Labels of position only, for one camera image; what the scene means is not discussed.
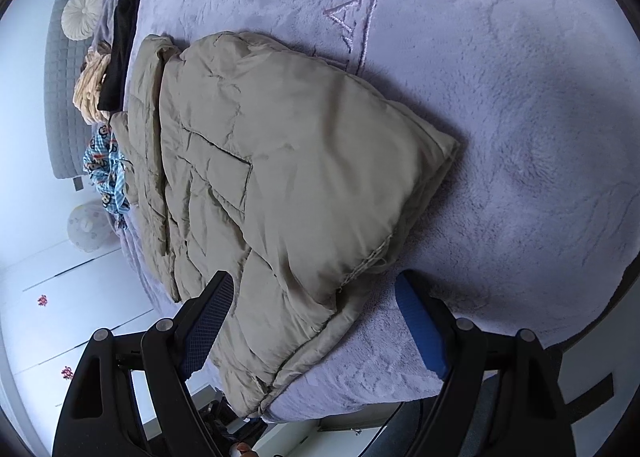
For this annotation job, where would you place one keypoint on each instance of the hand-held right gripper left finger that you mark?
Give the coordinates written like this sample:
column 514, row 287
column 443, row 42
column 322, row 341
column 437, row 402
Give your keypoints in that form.
column 207, row 322

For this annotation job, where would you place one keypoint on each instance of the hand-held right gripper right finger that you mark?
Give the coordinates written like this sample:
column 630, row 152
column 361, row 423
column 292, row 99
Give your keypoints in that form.
column 422, row 332

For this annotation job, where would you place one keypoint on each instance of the beige puffer jacket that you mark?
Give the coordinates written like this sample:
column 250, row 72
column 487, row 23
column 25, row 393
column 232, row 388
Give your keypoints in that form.
column 300, row 162

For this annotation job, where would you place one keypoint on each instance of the dark object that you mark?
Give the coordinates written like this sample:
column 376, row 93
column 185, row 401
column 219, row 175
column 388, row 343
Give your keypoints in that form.
column 235, row 424

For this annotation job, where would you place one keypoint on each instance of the white wardrobe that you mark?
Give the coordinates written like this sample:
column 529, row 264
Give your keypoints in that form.
column 75, row 297

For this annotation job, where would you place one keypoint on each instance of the red paper decoration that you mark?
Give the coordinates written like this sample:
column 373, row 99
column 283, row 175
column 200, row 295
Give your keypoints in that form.
column 67, row 372
column 42, row 300

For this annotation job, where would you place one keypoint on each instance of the white covered standing fan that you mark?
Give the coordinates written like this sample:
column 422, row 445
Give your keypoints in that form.
column 90, row 227

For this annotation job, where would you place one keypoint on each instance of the blue monkey print cloth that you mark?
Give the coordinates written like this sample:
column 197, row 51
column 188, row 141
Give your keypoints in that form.
column 100, row 162

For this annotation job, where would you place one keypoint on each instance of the lavender plush blanket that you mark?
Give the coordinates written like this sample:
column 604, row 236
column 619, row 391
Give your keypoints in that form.
column 500, row 112

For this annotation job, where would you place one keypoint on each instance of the yellow striped garment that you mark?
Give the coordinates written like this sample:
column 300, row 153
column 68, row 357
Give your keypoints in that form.
column 90, row 87

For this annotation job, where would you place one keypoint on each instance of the grey quilted headboard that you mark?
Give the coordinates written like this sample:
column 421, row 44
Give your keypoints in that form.
column 57, row 67

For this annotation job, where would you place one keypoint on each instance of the black garment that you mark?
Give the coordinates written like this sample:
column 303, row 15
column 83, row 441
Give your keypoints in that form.
column 122, row 37

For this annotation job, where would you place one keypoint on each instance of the round cream cushion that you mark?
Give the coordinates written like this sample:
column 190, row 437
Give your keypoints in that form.
column 82, row 12

